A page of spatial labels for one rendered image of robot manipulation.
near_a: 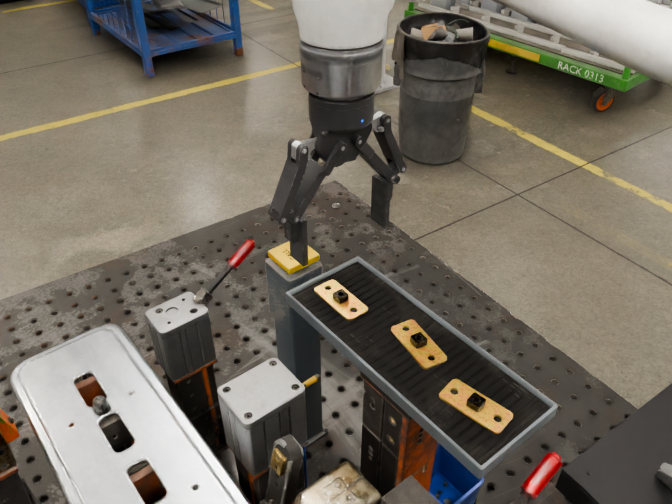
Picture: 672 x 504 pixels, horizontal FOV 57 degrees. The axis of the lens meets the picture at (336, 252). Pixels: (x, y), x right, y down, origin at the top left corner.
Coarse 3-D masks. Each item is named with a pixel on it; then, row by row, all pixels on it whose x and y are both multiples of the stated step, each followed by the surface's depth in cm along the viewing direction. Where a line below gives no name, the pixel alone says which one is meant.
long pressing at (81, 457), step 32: (64, 352) 102; (96, 352) 102; (128, 352) 102; (32, 384) 97; (64, 384) 97; (128, 384) 97; (160, 384) 96; (32, 416) 92; (64, 416) 92; (96, 416) 92; (128, 416) 92; (160, 416) 92; (64, 448) 88; (96, 448) 88; (128, 448) 88; (160, 448) 88; (192, 448) 88; (64, 480) 84; (96, 480) 84; (128, 480) 84; (160, 480) 84; (192, 480) 84; (224, 480) 83
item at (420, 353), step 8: (408, 320) 85; (392, 328) 84; (400, 328) 84; (416, 328) 84; (400, 336) 82; (408, 336) 82; (416, 336) 81; (424, 336) 81; (408, 344) 81; (416, 344) 80; (424, 344) 81; (432, 344) 81; (416, 352) 80; (424, 352) 80; (432, 352) 80; (440, 352) 80; (416, 360) 79; (424, 360) 79; (440, 360) 79; (424, 368) 78
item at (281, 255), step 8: (280, 248) 98; (288, 248) 98; (272, 256) 97; (280, 256) 96; (288, 256) 96; (312, 256) 96; (280, 264) 96; (288, 264) 95; (296, 264) 95; (288, 272) 95
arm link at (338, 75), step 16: (304, 48) 64; (368, 48) 63; (304, 64) 65; (320, 64) 64; (336, 64) 63; (352, 64) 63; (368, 64) 64; (304, 80) 67; (320, 80) 65; (336, 80) 64; (352, 80) 64; (368, 80) 65; (320, 96) 66; (336, 96) 65; (352, 96) 65
